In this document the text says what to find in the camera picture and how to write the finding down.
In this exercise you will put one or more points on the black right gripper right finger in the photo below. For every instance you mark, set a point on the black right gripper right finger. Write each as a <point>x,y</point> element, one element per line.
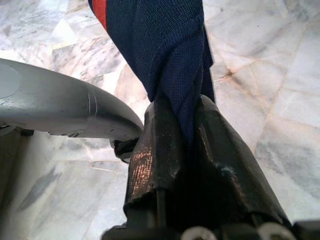
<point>225,150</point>

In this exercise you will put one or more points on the navy garment with red stripe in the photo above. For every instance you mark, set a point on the navy garment with red stripe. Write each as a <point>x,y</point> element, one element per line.
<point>155,50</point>

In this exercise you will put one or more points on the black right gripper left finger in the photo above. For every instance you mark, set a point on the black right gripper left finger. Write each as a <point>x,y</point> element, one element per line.
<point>150,162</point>

